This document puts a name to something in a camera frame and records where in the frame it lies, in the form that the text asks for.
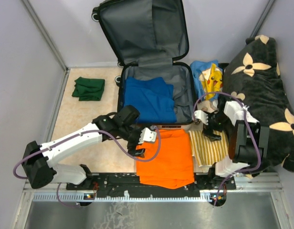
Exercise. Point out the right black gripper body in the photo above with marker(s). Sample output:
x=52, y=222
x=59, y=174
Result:
x=215, y=121

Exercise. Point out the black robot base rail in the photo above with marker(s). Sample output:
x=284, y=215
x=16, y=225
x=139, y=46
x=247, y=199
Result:
x=115, y=184

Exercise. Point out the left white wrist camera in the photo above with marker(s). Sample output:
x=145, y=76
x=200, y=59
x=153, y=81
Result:
x=146, y=135

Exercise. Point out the yellow white striped towel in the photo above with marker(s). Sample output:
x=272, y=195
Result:
x=205, y=151

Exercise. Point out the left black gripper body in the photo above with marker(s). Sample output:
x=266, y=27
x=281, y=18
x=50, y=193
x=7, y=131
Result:
x=131, y=134

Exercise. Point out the orange cloth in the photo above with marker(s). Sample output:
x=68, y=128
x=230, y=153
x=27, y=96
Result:
x=173, y=166

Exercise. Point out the black flower pattern blanket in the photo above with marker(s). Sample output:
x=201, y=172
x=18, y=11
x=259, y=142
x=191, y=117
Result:
x=254, y=76

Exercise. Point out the light blue Pikachu shirt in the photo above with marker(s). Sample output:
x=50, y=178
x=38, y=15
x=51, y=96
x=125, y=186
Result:
x=207, y=77

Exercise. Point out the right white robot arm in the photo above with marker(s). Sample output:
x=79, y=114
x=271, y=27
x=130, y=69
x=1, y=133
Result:
x=247, y=138

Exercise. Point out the dark green cloth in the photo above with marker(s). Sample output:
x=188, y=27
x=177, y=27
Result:
x=88, y=89

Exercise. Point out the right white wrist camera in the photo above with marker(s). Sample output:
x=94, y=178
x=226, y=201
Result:
x=201, y=116

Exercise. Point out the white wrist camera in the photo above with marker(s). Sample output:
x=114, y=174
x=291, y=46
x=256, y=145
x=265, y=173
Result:
x=201, y=116
x=146, y=135

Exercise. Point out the blue garment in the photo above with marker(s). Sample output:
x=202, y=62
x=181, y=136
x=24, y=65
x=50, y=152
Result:
x=152, y=98

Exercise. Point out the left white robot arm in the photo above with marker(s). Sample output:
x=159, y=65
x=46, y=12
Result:
x=42, y=162

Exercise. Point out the black open suitcase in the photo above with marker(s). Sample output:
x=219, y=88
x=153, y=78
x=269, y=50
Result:
x=149, y=39

